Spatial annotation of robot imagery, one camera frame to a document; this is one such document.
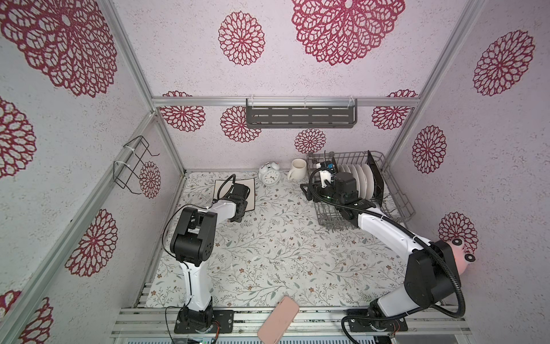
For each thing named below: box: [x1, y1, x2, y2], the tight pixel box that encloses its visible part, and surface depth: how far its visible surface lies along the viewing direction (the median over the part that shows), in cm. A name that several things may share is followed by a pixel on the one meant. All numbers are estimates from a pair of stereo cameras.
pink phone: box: [257, 295, 300, 344], surface depth 74 cm
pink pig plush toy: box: [446, 237, 477, 276], surface depth 74 cm
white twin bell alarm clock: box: [258, 161, 282, 187], surface depth 110 cm
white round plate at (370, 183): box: [361, 163, 375, 200], surface depth 99 cm
